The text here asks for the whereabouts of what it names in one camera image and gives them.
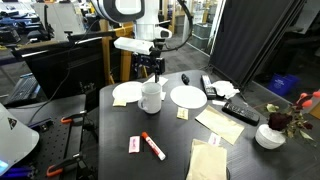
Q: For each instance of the small black curved remote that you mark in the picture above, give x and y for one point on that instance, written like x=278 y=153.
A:
x=185 y=79

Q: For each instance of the white plate near mug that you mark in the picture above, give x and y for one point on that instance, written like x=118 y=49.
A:
x=189 y=97

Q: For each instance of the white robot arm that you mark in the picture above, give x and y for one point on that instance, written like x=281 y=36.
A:
x=144 y=15

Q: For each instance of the black keyboard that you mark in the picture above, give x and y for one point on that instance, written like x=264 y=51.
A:
x=26 y=91

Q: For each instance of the long black tv remote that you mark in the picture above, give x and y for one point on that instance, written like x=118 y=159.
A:
x=209 y=90

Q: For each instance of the white vase with dried flowers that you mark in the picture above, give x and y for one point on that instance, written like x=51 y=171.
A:
x=283 y=124

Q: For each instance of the pink packet near napkin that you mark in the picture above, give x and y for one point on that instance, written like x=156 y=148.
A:
x=214 y=139

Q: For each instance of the white plate front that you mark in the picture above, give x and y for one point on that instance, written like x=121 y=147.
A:
x=129 y=91

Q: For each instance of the yellow sugar packet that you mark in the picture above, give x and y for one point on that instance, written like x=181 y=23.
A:
x=182 y=113

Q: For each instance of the black folding screen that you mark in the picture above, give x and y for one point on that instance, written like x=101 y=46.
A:
x=248 y=31

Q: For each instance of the red dry erase marker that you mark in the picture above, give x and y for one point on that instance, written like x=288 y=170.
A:
x=154 y=146

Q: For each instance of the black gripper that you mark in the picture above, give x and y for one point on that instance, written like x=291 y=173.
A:
x=153 y=61

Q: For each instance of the large brown paper napkin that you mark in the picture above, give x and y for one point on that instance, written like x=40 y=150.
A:
x=218 y=123

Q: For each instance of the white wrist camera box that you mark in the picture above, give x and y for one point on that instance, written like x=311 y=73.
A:
x=134 y=45

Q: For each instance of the black monitor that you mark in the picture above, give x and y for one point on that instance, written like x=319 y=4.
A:
x=66 y=69

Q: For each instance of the crumpled white tissue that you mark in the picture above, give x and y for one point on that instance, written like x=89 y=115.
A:
x=225 y=89

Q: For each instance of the orange handled clamp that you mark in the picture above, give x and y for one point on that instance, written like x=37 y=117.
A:
x=70 y=118
x=58 y=168

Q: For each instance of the blue plastic bin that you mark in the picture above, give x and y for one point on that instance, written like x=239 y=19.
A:
x=281 y=85

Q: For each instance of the white ceramic mug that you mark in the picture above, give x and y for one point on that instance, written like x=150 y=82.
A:
x=150 y=102

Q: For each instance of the pink sweetener packet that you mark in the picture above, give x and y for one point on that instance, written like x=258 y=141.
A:
x=134 y=144

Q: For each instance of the brown napkin near vase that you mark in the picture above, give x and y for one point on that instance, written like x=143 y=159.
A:
x=207 y=162

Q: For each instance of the black side table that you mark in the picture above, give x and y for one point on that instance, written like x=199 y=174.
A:
x=60 y=141

